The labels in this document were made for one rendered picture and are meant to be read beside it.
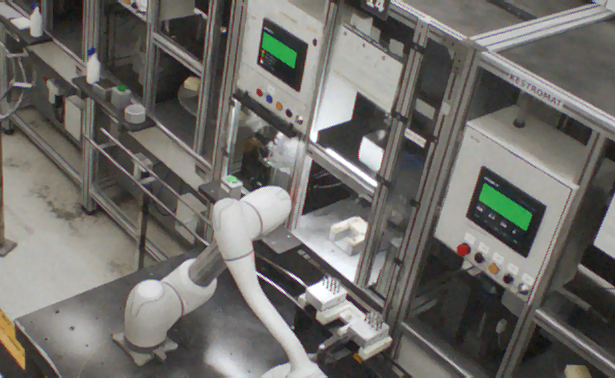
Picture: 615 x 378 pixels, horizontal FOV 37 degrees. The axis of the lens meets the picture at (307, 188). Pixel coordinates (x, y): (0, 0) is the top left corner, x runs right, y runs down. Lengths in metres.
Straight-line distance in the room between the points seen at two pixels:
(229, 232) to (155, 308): 0.55
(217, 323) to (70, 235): 1.68
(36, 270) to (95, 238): 0.40
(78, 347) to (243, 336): 0.62
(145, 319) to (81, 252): 1.71
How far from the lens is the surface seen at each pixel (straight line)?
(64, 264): 4.92
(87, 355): 3.47
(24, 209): 5.30
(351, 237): 3.78
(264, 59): 3.56
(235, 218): 2.89
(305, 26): 3.39
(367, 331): 3.36
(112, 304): 3.68
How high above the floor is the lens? 3.14
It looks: 33 degrees down
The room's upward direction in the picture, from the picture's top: 11 degrees clockwise
